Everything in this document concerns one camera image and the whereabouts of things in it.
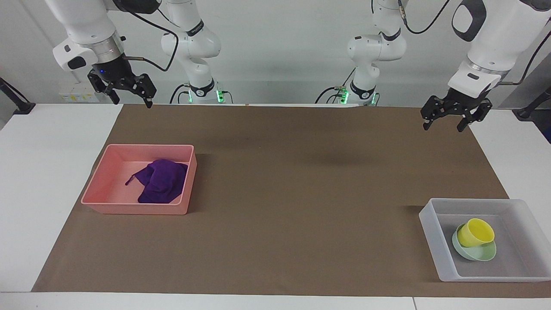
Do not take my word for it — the purple cloth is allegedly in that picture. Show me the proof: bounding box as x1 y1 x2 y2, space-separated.
125 159 189 204

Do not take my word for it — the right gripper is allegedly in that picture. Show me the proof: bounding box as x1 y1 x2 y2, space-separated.
87 55 157 109

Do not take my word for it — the light green bowl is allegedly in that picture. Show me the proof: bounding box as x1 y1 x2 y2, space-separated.
451 224 497 262

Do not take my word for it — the black stand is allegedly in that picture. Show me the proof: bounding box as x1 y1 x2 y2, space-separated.
512 85 551 121
0 77 36 115

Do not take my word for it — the translucent white plastic box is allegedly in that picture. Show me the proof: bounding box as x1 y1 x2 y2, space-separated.
418 198 551 282

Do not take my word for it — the pink plastic box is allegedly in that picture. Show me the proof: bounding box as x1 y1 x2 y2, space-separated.
80 144 198 215

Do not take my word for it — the yellow cup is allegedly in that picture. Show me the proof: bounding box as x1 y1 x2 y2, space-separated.
457 218 495 248

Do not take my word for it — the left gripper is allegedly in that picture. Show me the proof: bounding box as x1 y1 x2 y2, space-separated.
421 88 493 133

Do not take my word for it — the black cable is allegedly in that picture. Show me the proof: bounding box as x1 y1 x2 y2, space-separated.
314 68 358 104
122 8 180 72
169 84 190 104
398 0 451 35
498 31 551 86

